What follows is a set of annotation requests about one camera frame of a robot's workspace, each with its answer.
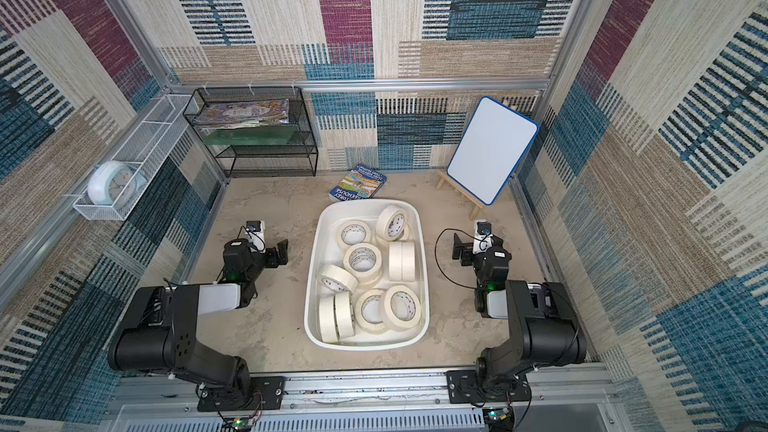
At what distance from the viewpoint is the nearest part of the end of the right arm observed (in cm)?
83

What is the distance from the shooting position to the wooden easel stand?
1.03m

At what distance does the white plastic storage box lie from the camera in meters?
0.77
